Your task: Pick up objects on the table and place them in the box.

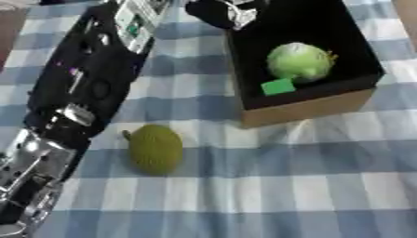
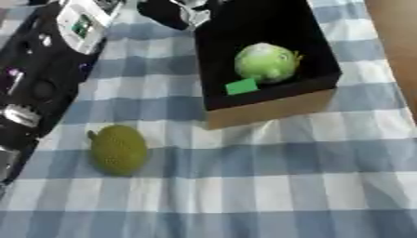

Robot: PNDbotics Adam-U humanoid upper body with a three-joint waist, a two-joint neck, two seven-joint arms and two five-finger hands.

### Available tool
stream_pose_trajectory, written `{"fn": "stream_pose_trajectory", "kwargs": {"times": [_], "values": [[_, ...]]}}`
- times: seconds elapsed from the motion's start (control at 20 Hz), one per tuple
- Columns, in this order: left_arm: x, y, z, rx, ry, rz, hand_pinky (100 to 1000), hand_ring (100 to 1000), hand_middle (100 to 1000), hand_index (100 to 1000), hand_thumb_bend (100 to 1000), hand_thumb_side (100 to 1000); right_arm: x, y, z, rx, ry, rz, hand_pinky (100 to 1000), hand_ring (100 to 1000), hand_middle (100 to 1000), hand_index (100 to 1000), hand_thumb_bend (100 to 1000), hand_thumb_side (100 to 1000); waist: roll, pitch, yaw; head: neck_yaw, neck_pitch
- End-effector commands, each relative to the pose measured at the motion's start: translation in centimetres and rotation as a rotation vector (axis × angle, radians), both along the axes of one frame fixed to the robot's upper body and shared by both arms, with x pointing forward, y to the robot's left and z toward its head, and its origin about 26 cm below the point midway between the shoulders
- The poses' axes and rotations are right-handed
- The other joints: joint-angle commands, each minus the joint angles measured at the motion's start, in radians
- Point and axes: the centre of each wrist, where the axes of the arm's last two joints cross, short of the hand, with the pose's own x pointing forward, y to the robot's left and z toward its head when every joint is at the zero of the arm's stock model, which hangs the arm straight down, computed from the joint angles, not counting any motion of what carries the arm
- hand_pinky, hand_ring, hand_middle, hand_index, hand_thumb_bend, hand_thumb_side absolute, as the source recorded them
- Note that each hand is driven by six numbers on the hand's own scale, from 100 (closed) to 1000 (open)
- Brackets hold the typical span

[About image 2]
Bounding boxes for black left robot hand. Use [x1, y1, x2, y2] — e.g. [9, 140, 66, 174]
[135, 0, 215, 32]

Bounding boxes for cardboard box with black inside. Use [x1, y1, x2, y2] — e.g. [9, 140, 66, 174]
[192, 0, 344, 130]

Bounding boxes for small green block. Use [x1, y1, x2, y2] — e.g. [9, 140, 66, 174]
[224, 77, 261, 96]

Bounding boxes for green toy cabbage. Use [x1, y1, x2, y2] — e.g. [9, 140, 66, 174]
[233, 42, 305, 85]

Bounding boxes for olive green bumpy toy fruit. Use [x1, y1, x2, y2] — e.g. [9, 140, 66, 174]
[86, 124, 150, 177]

